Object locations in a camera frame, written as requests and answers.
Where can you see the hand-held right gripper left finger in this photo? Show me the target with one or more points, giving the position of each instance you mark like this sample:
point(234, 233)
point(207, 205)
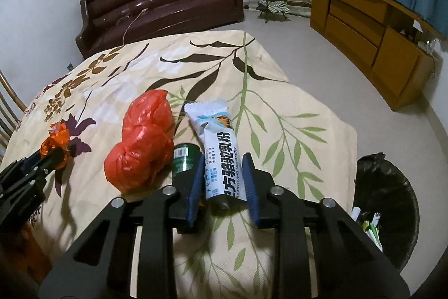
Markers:
point(194, 194)

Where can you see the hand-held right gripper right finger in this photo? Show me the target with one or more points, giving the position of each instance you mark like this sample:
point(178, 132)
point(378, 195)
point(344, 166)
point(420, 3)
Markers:
point(250, 190)

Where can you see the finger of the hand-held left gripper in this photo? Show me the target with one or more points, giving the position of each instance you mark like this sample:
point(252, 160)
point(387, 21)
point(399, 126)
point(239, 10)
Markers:
point(49, 159)
point(24, 194)

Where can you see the orange plastic bag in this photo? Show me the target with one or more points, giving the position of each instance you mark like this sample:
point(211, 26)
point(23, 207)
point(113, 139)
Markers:
point(57, 139)

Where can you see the dark green can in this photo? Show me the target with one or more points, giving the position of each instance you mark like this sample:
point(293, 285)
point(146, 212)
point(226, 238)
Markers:
point(183, 159)

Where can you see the white blue sachet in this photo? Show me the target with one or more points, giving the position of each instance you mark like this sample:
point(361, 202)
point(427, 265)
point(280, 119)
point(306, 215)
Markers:
point(218, 152)

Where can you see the white green plastic bag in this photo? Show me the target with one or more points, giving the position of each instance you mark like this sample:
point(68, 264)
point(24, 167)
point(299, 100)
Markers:
point(372, 232)

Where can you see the black trash bin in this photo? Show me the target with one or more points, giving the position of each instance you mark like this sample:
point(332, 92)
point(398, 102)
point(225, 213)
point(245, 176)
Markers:
point(385, 187)

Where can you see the red plastic bag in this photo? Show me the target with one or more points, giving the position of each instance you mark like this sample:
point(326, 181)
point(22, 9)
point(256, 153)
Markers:
point(140, 145)

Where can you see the wooden slatted chair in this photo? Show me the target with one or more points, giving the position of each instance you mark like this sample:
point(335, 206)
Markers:
point(13, 88)

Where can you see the floral beige tablecloth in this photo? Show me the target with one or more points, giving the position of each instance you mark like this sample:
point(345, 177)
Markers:
point(280, 103)

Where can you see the green checkered cloth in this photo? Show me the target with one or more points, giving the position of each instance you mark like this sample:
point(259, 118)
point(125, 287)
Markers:
point(274, 6)

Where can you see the wooden cabinet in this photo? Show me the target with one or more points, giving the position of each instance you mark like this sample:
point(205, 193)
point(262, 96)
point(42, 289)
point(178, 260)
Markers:
point(353, 32)

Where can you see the small white device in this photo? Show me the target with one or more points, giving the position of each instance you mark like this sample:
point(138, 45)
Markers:
point(425, 46)

